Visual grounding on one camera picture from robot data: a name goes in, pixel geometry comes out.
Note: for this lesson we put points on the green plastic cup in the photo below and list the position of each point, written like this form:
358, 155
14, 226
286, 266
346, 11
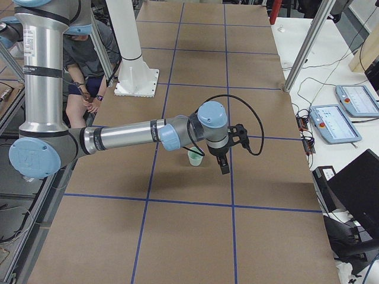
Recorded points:
194, 156

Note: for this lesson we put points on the red cylinder object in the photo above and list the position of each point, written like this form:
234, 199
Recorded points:
276, 6

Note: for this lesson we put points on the far blue teach pendant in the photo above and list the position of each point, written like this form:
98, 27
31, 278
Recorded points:
357, 100

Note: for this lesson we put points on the seated person grey shirt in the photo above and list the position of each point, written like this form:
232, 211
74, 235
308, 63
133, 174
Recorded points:
89, 83

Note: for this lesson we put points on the near blue teach pendant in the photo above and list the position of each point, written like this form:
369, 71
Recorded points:
333, 124

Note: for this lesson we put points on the blue teach pendant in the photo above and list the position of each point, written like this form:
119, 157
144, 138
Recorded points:
357, 100
333, 124

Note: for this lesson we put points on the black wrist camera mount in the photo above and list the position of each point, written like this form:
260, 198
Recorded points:
238, 134

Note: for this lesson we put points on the aluminium frame post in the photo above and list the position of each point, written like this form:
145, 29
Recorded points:
314, 30

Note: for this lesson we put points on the orange circuit board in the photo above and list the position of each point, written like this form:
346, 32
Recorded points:
302, 123

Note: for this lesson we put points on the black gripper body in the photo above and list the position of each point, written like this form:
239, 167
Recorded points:
217, 152

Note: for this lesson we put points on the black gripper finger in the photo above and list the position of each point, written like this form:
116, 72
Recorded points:
224, 168

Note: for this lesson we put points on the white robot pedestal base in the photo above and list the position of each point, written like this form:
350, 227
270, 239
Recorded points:
135, 78

